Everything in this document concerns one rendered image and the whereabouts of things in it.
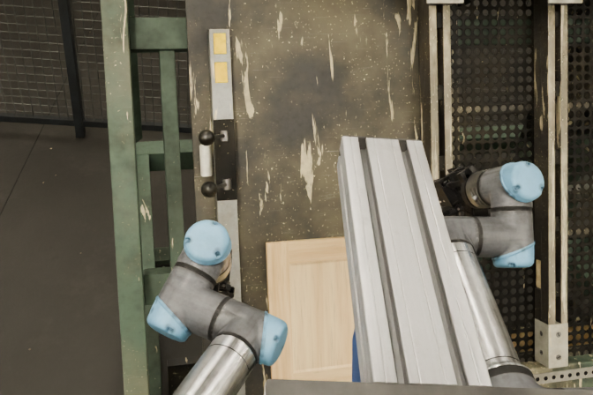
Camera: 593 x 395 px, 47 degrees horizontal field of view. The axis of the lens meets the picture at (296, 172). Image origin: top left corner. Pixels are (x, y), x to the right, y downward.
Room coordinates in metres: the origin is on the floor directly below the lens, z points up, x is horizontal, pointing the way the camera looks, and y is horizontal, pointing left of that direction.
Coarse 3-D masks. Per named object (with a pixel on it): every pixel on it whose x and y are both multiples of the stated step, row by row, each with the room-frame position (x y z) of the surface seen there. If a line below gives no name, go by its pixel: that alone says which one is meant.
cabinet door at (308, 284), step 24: (312, 240) 1.29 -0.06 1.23; (336, 240) 1.30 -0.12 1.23; (288, 264) 1.24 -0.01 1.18; (312, 264) 1.26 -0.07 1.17; (336, 264) 1.27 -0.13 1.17; (288, 288) 1.20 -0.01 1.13; (312, 288) 1.22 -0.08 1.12; (336, 288) 1.23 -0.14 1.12; (288, 312) 1.17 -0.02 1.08; (312, 312) 1.18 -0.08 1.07; (336, 312) 1.20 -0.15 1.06; (288, 336) 1.13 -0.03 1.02; (312, 336) 1.15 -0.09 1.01; (336, 336) 1.16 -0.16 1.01; (288, 360) 1.10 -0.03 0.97; (312, 360) 1.11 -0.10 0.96; (336, 360) 1.13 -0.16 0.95
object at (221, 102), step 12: (228, 36) 1.50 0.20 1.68; (228, 48) 1.48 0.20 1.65; (216, 60) 1.46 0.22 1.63; (228, 60) 1.47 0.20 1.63; (228, 72) 1.45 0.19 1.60; (216, 84) 1.43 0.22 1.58; (228, 84) 1.43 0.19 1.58; (216, 96) 1.41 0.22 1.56; (228, 96) 1.42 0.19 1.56; (216, 108) 1.39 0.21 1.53; (228, 108) 1.40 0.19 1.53; (216, 192) 1.28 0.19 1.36; (216, 204) 1.28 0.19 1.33; (228, 204) 1.27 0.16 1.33; (216, 216) 1.27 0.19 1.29; (228, 216) 1.25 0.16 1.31; (228, 228) 1.24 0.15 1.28; (240, 288) 1.16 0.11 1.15; (240, 300) 1.15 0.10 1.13
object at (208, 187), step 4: (224, 180) 1.29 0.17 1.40; (228, 180) 1.29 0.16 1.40; (204, 184) 1.20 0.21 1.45; (208, 184) 1.20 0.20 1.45; (212, 184) 1.20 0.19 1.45; (220, 184) 1.25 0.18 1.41; (224, 184) 1.27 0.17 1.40; (228, 184) 1.28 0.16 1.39; (204, 188) 1.19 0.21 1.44; (208, 188) 1.19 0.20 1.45; (212, 188) 1.19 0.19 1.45; (216, 188) 1.20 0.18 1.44; (220, 188) 1.25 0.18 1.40; (224, 188) 1.28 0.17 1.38; (228, 188) 1.28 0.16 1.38; (204, 192) 1.19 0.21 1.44; (208, 192) 1.19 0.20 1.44; (212, 192) 1.19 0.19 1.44; (208, 196) 1.19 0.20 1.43; (212, 196) 1.19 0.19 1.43
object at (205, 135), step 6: (204, 132) 1.26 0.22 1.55; (210, 132) 1.27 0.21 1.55; (222, 132) 1.35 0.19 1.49; (228, 132) 1.35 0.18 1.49; (204, 138) 1.25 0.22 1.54; (210, 138) 1.25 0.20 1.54; (222, 138) 1.34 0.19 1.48; (228, 138) 1.35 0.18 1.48; (204, 144) 1.25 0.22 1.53; (210, 144) 1.25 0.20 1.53
